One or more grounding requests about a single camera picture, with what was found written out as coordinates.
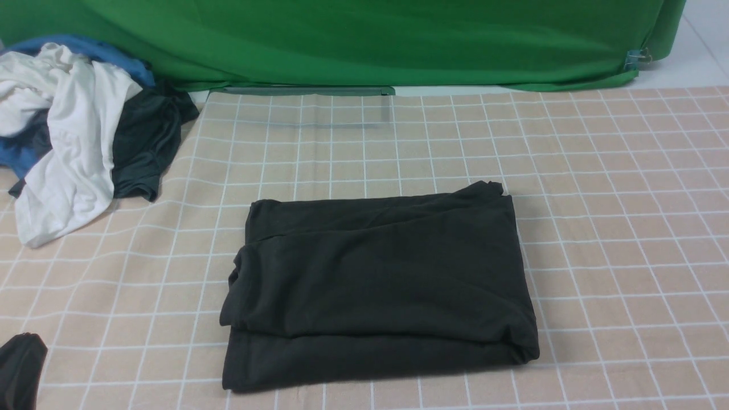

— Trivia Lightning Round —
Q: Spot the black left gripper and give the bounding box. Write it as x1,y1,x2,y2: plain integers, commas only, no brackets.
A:
1,333,48,409

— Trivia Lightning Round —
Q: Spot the green metal bar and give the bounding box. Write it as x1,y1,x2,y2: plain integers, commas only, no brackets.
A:
210,85,396,97

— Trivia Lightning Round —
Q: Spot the dark gray long-sleeved shirt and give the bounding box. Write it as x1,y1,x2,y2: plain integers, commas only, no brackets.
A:
219,181,540,393

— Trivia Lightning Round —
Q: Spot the beige checkered tablecloth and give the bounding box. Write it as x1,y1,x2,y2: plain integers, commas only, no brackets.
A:
1,87,728,409

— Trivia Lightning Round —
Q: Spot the blue binder clip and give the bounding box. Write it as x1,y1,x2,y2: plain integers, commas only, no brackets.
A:
623,47,653,72

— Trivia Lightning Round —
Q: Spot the dark teal crumpled shirt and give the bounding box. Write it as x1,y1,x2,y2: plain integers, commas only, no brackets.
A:
7,80,200,203

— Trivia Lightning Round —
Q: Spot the white crumpled shirt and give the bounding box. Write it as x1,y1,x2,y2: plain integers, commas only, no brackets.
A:
2,43,142,248

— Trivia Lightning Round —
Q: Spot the blue crumpled garment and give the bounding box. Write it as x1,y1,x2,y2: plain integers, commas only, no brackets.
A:
2,34,155,179

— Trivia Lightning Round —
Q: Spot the green backdrop cloth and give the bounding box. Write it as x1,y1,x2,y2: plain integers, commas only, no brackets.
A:
2,1,685,92

